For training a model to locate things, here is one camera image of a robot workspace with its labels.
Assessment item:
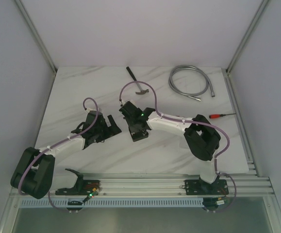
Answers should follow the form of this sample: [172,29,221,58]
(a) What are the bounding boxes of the aluminium mounting rail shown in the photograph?
[10,172,275,197]

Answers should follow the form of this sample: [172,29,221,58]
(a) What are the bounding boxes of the silver flexible metal hose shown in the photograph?
[168,64,215,100]

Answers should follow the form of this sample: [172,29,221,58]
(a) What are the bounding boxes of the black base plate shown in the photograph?
[55,180,100,196]
[182,177,229,196]

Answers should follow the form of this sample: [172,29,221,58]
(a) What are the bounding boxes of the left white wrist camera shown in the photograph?
[85,108,102,114]

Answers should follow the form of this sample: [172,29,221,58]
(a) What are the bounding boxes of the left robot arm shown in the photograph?
[10,111,122,199]

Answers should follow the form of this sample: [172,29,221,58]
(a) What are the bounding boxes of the black fuse box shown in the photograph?
[129,128,149,142]

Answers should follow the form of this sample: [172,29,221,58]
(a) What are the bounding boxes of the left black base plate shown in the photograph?
[55,180,100,196]

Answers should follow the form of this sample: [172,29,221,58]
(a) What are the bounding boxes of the claw hammer black handle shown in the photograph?
[126,67,149,95]

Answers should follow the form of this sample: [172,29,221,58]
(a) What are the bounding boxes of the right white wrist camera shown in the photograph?
[121,100,136,105]

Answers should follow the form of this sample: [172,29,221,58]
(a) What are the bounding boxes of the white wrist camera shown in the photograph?
[121,100,136,105]
[85,108,102,114]

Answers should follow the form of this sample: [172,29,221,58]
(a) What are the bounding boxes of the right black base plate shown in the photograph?
[182,177,229,196]

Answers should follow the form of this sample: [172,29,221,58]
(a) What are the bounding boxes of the red handled screwdriver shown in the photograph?
[209,113,235,119]

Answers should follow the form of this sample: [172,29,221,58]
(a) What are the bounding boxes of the grey slotted cable duct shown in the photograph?
[18,199,228,209]

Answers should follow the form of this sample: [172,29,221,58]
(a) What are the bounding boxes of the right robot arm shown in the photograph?
[119,101,221,194]

